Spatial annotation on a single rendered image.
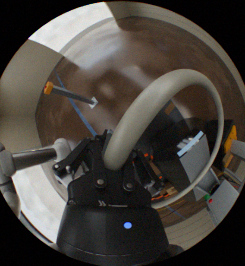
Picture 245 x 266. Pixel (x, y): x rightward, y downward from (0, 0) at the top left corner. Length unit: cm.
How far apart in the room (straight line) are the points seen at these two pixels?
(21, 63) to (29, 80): 143
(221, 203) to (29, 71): 690
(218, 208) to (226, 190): 13
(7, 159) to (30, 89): 609
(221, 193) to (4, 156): 123
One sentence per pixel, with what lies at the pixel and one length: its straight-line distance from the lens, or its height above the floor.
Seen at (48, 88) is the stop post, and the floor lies 105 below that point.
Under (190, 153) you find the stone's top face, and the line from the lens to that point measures 72.
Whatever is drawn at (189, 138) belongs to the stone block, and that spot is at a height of 77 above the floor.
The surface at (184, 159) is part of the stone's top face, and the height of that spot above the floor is 82.
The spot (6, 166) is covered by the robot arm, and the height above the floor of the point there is 150.
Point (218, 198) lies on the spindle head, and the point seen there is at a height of 121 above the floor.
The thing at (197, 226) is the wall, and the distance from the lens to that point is 568.
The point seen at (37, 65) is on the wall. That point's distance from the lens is 604.
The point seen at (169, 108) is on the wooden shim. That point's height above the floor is 3.
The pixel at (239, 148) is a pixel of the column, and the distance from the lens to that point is 150.
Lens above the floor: 136
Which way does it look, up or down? 73 degrees down
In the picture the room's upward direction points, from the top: 113 degrees counter-clockwise
